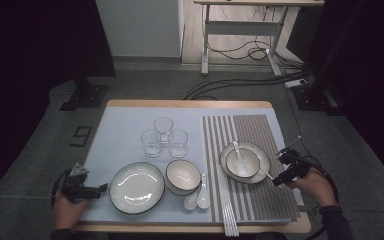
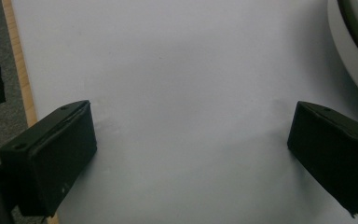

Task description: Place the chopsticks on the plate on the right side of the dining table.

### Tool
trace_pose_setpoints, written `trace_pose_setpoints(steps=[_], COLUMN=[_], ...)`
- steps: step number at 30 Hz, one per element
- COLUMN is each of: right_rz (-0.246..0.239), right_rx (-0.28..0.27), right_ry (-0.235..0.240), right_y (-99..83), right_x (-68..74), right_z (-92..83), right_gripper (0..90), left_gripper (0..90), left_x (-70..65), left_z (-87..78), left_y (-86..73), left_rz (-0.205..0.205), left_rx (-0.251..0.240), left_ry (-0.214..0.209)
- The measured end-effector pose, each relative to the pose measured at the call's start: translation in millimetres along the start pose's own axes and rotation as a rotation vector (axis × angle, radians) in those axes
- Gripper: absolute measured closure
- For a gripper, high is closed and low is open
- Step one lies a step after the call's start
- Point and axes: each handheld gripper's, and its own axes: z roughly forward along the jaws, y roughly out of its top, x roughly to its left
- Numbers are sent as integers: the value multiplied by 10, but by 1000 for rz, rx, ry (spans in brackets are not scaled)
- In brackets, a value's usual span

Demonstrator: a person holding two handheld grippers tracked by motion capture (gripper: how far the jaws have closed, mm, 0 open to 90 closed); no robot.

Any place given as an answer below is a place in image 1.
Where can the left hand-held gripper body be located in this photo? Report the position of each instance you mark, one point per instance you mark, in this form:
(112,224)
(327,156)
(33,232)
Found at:
(76,188)

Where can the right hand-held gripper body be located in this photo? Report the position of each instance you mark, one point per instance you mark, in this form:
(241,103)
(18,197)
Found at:
(295,165)

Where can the white black-rimmed plate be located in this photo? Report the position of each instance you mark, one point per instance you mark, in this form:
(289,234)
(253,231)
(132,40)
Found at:
(265,160)
(136,186)

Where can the white black-rimmed bowl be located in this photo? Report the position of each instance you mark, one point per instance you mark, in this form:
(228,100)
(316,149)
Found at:
(183,175)
(251,160)
(181,193)

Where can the white ceramic spoon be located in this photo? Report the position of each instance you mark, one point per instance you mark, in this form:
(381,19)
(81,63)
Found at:
(241,166)
(190,202)
(203,199)

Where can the bundle of white chopsticks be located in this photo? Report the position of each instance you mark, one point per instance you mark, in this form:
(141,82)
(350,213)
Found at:
(230,220)

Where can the person's left hand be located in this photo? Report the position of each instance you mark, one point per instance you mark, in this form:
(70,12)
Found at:
(66,213)

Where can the person's right hand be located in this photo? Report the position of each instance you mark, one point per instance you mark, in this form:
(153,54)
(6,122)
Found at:
(318,190)

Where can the pale blue table mat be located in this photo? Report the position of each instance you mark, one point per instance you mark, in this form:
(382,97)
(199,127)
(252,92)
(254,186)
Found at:
(123,143)

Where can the brown striped placemat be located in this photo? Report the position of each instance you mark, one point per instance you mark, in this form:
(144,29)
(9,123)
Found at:
(256,126)

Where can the black stand base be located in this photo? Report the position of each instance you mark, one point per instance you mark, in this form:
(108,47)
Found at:
(86,95)
(313,98)

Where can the clear drinking glass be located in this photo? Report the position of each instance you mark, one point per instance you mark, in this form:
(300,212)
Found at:
(163,128)
(179,144)
(151,145)

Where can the white power strip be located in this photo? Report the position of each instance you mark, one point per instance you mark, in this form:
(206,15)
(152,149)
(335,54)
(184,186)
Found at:
(295,83)

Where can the wooden table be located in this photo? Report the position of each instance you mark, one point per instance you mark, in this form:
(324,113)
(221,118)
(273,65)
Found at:
(186,103)

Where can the dark curtain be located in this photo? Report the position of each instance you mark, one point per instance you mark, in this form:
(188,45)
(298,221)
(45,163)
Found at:
(30,50)
(373,66)

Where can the white-framed desk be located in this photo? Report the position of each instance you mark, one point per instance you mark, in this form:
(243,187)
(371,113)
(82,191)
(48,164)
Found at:
(240,28)

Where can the light grey panel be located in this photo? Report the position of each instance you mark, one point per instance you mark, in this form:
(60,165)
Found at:
(140,26)

